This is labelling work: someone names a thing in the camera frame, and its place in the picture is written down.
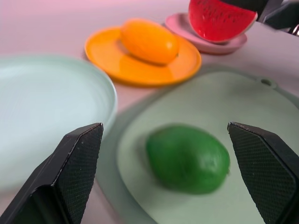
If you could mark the orange mango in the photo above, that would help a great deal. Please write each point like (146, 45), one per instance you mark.
(149, 42)

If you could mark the pale green plate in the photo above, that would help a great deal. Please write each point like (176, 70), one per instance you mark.
(46, 112)

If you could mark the orange plate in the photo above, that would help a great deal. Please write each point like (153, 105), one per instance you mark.
(142, 67)

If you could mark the pink plate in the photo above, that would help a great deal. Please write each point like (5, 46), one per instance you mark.
(203, 39)

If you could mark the pale green cutting board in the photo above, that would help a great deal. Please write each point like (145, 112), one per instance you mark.
(210, 130)

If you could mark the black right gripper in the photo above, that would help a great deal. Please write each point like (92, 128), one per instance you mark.
(281, 16)

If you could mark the green avocado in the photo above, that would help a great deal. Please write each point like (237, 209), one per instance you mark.
(188, 161)

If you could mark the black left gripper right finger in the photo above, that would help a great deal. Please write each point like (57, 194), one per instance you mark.
(261, 168)

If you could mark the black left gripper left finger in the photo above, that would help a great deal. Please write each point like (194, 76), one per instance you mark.
(72, 172)

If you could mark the red watermelon slice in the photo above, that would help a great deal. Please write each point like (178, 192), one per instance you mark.
(217, 21)

